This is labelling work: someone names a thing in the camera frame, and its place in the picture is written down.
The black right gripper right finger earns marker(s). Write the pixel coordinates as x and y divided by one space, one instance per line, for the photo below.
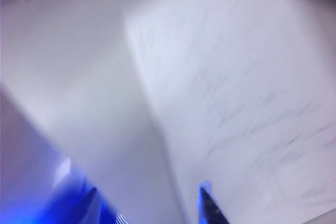
211 207

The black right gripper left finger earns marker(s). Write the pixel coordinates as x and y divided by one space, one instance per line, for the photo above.
78 208

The white wrinkled paper sheet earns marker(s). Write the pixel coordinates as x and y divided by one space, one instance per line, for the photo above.
236 98

